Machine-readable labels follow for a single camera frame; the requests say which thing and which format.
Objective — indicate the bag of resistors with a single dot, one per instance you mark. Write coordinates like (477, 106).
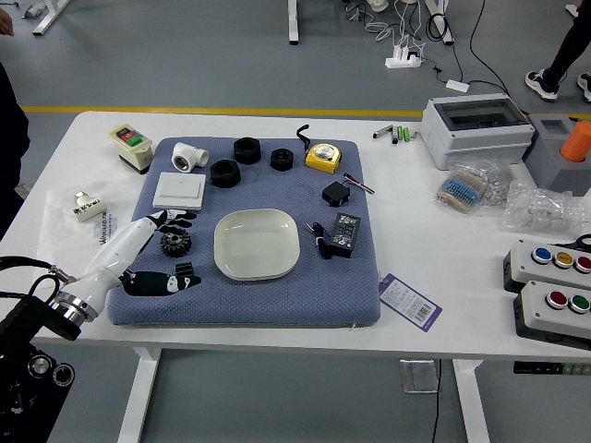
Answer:
(461, 189)

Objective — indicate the white background table leg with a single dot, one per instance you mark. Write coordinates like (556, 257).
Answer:
(48, 16)
(441, 18)
(293, 20)

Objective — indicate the two-button grey control box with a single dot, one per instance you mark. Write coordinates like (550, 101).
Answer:
(535, 314)

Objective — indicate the white power adapter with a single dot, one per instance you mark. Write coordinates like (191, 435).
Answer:
(457, 85)

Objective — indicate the small black nut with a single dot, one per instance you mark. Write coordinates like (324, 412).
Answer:
(281, 160)

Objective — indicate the orange cylinder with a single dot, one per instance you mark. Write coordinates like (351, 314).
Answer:
(577, 143)

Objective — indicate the grey foam block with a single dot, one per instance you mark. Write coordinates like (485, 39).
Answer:
(549, 159)

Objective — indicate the green battery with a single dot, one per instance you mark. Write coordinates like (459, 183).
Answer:
(407, 135)
(401, 134)

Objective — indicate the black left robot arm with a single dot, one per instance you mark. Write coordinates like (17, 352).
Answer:
(27, 318)

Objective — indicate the beige red-green switch box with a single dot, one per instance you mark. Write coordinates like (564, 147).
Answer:
(134, 152)

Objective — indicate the three-button grey control box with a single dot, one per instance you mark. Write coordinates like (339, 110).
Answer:
(522, 270)

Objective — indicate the black digital controller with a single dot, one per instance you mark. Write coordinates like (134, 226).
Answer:
(344, 232)

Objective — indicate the large black nut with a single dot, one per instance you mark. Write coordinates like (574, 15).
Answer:
(224, 174)
(247, 151)

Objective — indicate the large black gear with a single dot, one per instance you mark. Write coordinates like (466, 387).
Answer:
(175, 244)

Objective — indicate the blue-grey padded mat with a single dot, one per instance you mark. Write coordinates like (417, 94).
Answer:
(277, 286)

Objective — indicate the grey electrical enclosure box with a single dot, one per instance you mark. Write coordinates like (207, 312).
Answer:
(480, 138)

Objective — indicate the yellow tape measure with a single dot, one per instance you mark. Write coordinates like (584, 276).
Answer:
(323, 157)

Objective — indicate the clear bag of screws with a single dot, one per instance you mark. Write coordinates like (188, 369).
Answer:
(499, 184)

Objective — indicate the small white labelled block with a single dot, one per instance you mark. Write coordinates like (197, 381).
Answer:
(88, 207)

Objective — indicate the person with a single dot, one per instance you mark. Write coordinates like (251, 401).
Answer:
(565, 46)
(11, 138)

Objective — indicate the white pipe tee fitting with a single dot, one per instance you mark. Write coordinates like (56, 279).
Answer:
(187, 156)

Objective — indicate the black table control panel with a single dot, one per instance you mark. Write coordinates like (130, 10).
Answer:
(549, 368)

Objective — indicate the person's left hand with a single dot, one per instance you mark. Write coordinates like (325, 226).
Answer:
(4, 23)

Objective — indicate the white square plate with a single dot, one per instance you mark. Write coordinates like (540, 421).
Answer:
(256, 244)

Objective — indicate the white power strip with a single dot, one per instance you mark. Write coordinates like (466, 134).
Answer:
(402, 60)

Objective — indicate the bubble wrap bag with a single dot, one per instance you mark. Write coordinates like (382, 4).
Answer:
(540, 210)

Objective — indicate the small black gear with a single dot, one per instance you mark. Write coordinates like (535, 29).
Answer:
(183, 268)

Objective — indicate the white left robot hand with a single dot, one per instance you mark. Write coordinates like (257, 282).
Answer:
(120, 249)

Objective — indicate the silver box under table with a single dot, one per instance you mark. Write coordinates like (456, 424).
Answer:
(418, 376)

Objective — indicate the purple barcode tag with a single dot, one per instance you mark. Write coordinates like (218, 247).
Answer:
(408, 302)

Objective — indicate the white wall switch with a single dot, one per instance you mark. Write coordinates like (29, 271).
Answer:
(179, 190)

